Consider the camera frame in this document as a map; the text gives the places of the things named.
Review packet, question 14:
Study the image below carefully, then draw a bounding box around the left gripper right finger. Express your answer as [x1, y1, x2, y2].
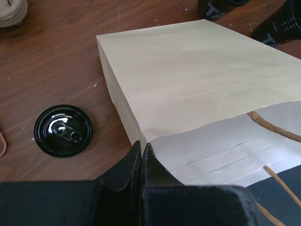
[140, 143, 265, 226]

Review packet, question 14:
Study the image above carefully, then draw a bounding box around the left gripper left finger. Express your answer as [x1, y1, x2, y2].
[0, 141, 141, 226]

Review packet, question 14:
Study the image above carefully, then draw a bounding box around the brown paper bag with handles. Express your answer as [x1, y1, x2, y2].
[97, 20, 301, 226]

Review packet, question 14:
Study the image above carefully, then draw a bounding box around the black coffee cup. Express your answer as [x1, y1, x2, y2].
[197, 0, 250, 22]
[251, 0, 301, 47]

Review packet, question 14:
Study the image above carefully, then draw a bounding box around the salmon pink tray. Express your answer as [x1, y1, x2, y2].
[0, 132, 7, 157]

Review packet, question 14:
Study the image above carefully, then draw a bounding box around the cardboard cup carrier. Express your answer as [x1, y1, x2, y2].
[0, 0, 28, 28]

